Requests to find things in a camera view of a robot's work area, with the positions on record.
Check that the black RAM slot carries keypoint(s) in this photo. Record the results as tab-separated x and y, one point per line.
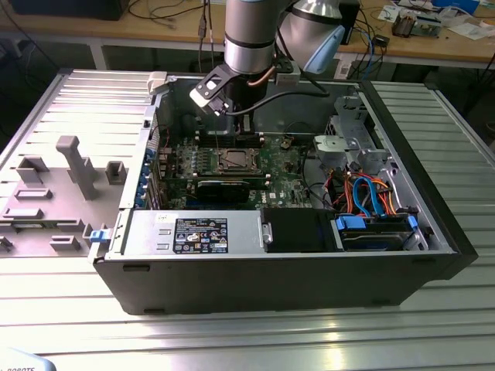
209	144
255	174
209	137
259	182

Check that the pale blue teach pendant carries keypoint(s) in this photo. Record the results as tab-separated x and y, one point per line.
23	361

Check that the silver power supply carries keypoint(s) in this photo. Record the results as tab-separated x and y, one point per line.
147	232

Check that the white paper sheet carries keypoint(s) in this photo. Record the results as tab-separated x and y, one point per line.
470	31

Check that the black case fan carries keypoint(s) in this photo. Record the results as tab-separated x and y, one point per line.
191	123

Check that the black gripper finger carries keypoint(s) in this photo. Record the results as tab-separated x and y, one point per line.
246	124

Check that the blue slot clip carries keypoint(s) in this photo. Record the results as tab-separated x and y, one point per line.
147	171
151	156
141	198
144	184

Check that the blue cardboard box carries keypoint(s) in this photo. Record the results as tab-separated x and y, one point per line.
456	4

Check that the small white paper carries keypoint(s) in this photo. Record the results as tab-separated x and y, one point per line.
388	13

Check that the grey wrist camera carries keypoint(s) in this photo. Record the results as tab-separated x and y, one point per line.
288	75

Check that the silver drive cage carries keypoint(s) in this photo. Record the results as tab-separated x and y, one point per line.
348	143

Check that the hard disk drive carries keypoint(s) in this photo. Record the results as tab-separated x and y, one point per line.
371	243

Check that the blue disk carrier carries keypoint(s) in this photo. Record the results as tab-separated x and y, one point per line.
350	223

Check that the small black box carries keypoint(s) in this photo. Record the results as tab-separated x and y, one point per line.
381	40

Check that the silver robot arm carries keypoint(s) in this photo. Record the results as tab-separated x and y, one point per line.
247	46

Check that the black computer box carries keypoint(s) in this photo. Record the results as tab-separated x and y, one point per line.
58	9

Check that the tall black box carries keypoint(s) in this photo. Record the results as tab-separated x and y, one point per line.
352	19

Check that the metal locking lever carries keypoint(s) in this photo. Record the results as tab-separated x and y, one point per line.
217	141

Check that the blue case latch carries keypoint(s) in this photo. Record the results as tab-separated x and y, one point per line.
98	236

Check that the silver CPU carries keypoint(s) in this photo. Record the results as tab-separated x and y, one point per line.
237	159

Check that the black graphics card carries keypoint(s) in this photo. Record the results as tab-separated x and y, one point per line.
222	191

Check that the metal heat sink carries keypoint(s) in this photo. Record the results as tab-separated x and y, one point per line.
404	25

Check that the grey parts rack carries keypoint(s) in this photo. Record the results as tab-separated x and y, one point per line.
58	208

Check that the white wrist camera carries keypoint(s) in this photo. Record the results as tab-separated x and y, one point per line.
207	94

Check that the black plastic shroud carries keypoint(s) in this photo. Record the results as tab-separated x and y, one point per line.
298	232

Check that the green circuit board device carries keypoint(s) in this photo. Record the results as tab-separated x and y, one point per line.
427	27

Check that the beige case corner clip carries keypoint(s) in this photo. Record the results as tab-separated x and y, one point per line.
156	82

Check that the wooden workbench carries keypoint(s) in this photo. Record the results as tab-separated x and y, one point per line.
116	29

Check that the green motherboard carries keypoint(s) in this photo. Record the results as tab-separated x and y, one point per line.
278	181

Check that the white label sticker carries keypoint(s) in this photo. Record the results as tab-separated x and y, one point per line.
343	69

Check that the black PC case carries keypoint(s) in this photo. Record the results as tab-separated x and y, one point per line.
251	282

